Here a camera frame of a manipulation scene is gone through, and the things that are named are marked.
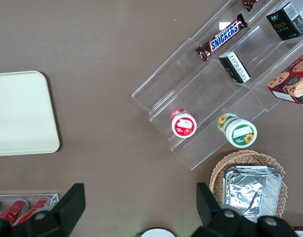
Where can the black Face tissue box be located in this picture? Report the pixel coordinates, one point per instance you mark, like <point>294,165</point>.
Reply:
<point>282,24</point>

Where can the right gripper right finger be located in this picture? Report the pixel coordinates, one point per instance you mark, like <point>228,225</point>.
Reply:
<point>213,217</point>

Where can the green lidded sunflower cup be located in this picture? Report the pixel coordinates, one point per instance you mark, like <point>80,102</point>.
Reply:
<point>241,133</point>

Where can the clear acrylic stepped shelf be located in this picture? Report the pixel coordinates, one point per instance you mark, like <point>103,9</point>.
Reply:
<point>190,81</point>

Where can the clear acrylic bottle rack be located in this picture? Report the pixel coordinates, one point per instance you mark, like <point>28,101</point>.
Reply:
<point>55,197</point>

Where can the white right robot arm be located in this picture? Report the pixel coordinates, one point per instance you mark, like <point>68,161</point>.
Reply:
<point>157,233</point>

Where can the small wicker basket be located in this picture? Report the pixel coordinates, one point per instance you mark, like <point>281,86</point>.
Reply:
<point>240,158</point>

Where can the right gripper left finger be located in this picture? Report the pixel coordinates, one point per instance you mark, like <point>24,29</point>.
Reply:
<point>64,212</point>

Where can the red lidded cup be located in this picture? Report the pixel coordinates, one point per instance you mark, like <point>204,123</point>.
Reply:
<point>184,126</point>

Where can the aluminium foil tray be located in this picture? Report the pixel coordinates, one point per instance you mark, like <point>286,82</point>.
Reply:
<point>247,195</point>

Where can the Snickers chocolate bar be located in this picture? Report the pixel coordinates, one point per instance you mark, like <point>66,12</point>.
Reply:
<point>248,3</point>
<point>223,35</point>

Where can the cream rectangular tray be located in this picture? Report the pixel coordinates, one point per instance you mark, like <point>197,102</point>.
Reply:
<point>22,113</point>

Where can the small black carton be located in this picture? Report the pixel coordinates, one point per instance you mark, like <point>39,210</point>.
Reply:
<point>234,66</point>

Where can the red cola bottle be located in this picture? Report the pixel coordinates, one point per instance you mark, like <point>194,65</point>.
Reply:
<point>37,206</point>
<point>14,208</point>

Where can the red chocolate chip cookie box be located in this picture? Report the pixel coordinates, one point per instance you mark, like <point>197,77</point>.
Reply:
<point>294,79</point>

